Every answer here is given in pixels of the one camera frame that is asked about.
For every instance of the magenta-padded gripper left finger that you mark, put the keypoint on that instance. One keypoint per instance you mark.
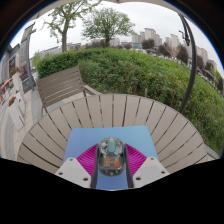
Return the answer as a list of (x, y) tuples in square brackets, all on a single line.
[(75, 171)]

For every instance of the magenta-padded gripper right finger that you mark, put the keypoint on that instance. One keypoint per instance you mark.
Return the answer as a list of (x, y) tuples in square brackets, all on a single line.
[(150, 171)]

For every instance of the transparent green computer mouse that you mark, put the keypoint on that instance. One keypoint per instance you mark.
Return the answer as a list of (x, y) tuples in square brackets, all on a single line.
[(111, 156)]

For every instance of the blue purple mouse pad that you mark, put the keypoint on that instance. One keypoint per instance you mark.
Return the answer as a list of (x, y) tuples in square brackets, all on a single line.
[(83, 136)]

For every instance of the large white flower planter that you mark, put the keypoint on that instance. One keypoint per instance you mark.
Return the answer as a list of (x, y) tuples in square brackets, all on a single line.
[(15, 115)]

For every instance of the brown slatted chair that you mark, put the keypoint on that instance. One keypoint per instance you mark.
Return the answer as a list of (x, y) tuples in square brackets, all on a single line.
[(60, 86)]

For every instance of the green hedge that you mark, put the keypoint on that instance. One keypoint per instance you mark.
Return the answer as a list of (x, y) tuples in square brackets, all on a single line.
[(140, 73)]

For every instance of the small white flower planter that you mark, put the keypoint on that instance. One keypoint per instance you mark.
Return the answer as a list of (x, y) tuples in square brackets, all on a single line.
[(16, 81)]

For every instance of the dark curved parasol pole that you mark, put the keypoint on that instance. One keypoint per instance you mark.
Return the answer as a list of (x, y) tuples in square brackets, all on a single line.
[(192, 66)]

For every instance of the tall grey sign pylon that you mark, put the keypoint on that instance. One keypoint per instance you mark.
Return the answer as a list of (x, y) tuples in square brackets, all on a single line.
[(26, 56)]

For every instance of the grey storefront building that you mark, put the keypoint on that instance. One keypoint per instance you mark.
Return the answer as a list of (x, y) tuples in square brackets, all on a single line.
[(10, 63)]

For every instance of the thin-crowned tree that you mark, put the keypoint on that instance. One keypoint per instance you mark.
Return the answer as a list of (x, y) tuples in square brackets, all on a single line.
[(64, 36)]

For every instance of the far high-rise buildings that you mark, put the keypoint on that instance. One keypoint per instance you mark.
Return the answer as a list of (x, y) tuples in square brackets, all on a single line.
[(150, 33)]

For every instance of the dense round-crowned tree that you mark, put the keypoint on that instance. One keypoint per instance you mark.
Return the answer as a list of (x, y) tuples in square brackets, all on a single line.
[(106, 23)]

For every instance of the beige parasol canopy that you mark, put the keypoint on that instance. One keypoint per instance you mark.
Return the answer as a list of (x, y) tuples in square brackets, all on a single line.
[(140, 1)]

